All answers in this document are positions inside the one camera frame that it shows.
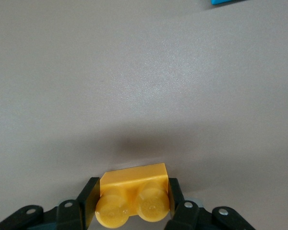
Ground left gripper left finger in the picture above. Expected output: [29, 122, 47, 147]
[56, 176, 101, 230]

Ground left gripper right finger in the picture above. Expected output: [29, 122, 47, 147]
[164, 177, 200, 230]

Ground yellow two-stud block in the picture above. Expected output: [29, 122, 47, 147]
[95, 162, 171, 229]

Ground blue three-stud block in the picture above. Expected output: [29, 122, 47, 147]
[210, 0, 249, 6]

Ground brown table cover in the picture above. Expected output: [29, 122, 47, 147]
[0, 0, 288, 230]

